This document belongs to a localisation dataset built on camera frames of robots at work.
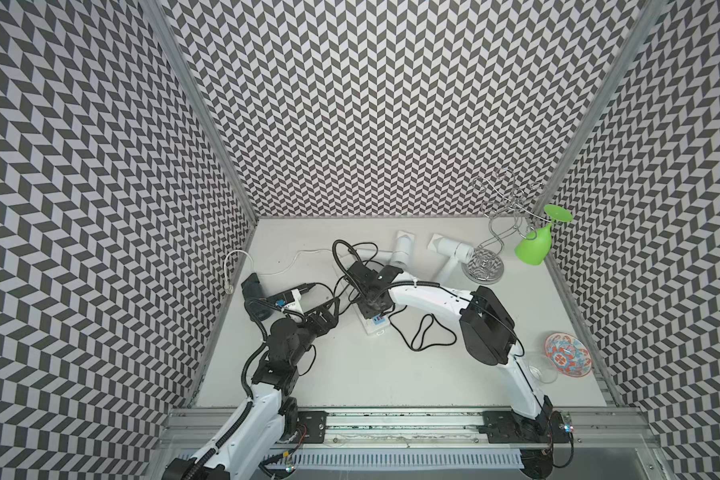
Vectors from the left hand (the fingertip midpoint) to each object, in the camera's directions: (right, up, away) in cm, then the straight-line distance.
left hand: (330, 305), depth 83 cm
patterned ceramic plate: (+68, -14, +1) cm, 69 cm away
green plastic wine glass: (+58, +17, 0) cm, 60 cm away
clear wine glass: (+59, -17, -2) cm, 61 cm away
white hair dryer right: (+40, +15, +16) cm, 46 cm away
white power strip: (+12, -7, +6) cm, 15 cm away
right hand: (+13, -3, +8) cm, 15 cm away
